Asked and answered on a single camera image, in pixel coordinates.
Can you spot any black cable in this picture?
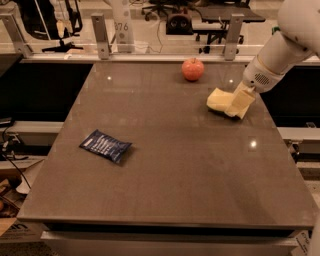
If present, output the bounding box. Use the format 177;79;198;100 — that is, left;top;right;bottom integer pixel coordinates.
0;126;33;190

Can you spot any blue rxbar wrapper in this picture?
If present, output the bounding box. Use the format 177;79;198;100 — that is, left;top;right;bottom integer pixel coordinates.
79;129;131;163

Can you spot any left metal bracket post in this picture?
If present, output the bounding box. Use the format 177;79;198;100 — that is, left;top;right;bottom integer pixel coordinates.
0;13;33;58

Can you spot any white numbered pillar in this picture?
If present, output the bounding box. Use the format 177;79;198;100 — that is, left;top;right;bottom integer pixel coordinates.
110;0;135;53

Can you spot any middle metal bracket post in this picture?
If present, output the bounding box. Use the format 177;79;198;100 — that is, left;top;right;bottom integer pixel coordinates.
91;13;111;60

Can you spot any red apple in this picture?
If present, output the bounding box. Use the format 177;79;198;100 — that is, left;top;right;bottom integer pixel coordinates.
181;58;204;81

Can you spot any right metal bracket post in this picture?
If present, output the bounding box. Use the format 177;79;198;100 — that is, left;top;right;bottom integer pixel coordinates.
224;14;244;61

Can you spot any cardboard box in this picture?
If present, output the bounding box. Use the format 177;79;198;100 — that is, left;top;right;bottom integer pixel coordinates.
0;218;42;243

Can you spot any yellow sponge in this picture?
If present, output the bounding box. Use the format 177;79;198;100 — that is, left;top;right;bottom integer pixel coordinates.
207;88;238;117

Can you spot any metal bracket post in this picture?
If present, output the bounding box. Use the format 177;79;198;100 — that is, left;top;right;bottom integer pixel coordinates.
91;13;111;60
224;14;244;61
0;13;33;58

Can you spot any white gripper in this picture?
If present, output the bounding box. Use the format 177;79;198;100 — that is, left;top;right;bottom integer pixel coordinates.
224;57;284;119

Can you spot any black office chair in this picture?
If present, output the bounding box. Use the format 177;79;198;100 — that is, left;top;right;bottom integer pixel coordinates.
141;0;194;21

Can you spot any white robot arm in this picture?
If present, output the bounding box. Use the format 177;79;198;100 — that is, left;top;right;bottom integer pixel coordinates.
224;0;320;118

